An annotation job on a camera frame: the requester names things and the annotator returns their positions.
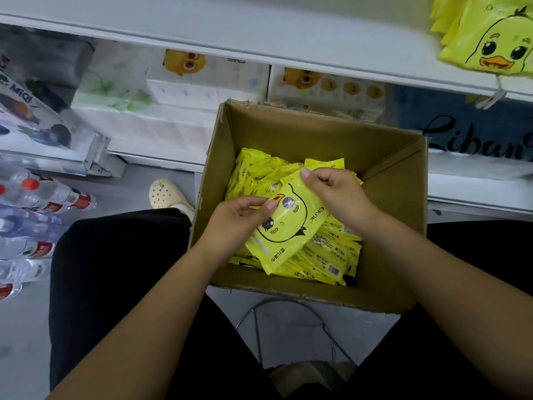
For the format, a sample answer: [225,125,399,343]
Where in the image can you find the green white tissue pack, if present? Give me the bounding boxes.
[71,41,218,155]

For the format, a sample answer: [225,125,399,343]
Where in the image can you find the person's left cream clog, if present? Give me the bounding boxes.
[148,179,197,222]

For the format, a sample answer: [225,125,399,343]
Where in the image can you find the metal frame stool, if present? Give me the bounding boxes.
[235,297,359,400]

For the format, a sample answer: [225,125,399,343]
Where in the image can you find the yellow duck packet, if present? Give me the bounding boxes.
[244,158,346,276]

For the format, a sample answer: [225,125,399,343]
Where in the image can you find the person's black trousers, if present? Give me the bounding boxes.
[48,208,533,400]

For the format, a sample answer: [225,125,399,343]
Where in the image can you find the brown cardboard box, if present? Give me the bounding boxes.
[190,99,430,315]

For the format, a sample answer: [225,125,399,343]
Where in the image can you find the yellow duck packets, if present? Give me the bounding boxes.
[429,0,533,77]
[225,147,365,287]

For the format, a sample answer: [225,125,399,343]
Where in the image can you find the white duck tissue pack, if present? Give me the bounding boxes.
[268,66,388,122]
[147,49,271,113]

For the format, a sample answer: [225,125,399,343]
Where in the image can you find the white metal shelf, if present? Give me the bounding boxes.
[0,0,533,217]

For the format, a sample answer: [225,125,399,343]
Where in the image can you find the person's left forearm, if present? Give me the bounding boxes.
[50,244,222,400]

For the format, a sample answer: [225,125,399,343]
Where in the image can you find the MIQI boxes with fruit print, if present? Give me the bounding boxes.
[0,49,97,151]

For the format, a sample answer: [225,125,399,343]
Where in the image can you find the pack of red-capped bottles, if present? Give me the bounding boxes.
[0,166,97,301]

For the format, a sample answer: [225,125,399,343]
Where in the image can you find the person's right forearm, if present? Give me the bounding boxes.
[358,214,533,400]

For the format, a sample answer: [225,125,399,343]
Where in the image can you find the person's left hand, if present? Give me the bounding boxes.
[200,196,280,263]

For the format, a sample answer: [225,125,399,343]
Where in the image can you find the person's right hand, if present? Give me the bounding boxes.
[300,166,386,238]

